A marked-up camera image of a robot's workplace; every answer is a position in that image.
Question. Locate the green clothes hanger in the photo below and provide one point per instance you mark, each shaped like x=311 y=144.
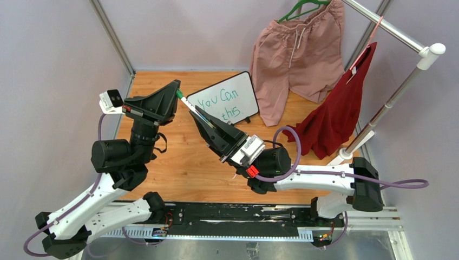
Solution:
x=297 y=10

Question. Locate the small black-framed whiteboard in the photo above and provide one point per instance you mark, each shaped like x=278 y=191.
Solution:
x=231 y=100

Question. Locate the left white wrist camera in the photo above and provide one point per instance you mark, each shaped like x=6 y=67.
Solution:
x=111 y=102

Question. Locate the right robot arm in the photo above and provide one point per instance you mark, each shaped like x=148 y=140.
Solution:
x=351 y=186

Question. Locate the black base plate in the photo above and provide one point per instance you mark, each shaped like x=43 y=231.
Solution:
x=242 y=220

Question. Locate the metal clothes rack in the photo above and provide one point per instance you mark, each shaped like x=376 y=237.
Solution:
x=409 y=98

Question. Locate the dark red garment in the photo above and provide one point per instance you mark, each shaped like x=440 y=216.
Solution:
x=330 y=125

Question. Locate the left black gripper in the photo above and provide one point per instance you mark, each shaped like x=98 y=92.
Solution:
x=155 y=111

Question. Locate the pink clothes hanger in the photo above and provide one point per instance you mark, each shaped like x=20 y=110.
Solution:
x=364 y=50

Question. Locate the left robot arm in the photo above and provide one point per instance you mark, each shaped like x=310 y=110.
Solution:
x=121 y=166

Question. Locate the green whiteboard marker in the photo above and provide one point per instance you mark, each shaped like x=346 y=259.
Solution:
x=195 y=111

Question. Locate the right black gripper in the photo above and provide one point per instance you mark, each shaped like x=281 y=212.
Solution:
x=223 y=137

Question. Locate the aluminium rail frame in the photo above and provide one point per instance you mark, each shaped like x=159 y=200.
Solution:
x=354 y=221

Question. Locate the pink shorts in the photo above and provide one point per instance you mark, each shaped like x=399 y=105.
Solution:
x=300 y=56

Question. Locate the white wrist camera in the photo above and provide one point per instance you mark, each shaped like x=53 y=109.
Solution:
x=245 y=155
x=111 y=102

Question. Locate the green marker cap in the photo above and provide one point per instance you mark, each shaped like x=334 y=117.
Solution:
x=179 y=94

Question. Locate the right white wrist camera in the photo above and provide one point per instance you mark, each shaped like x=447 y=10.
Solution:
x=245 y=155

